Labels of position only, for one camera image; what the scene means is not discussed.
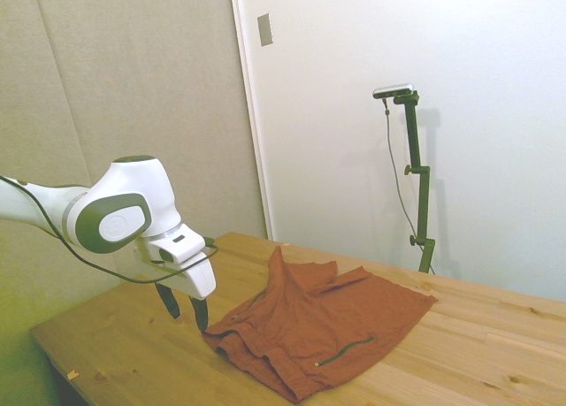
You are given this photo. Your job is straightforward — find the white door frame trim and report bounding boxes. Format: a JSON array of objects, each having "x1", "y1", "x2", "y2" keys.
[{"x1": 228, "y1": 0, "x2": 276, "y2": 241}]

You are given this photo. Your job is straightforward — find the dark green camera stand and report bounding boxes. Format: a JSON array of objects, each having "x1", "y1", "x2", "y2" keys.
[{"x1": 393, "y1": 91, "x2": 437, "y2": 274}]

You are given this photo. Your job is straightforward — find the grey exterior camera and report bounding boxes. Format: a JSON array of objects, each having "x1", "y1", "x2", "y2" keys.
[{"x1": 372, "y1": 82, "x2": 417, "y2": 100}]

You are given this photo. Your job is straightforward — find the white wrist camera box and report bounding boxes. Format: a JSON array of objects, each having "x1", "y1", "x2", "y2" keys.
[{"x1": 147, "y1": 228, "x2": 208, "y2": 264}]

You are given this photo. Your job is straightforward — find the grey wall plate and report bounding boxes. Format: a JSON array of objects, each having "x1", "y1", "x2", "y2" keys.
[{"x1": 256, "y1": 11, "x2": 275, "y2": 48}]

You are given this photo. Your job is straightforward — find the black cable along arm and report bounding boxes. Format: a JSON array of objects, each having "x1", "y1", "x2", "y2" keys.
[{"x1": 0, "y1": 174, "x2": 220, "y2": 286}]

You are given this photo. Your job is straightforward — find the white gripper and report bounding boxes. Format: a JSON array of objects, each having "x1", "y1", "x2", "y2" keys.
[{"x1": 134, "y1": 240, "x2": 218, "y2": 334}]

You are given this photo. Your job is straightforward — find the rust red shorts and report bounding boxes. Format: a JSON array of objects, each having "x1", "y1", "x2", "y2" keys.
[{"x1": 203, "y1": 245, "x2": 439, "y2": 403}]

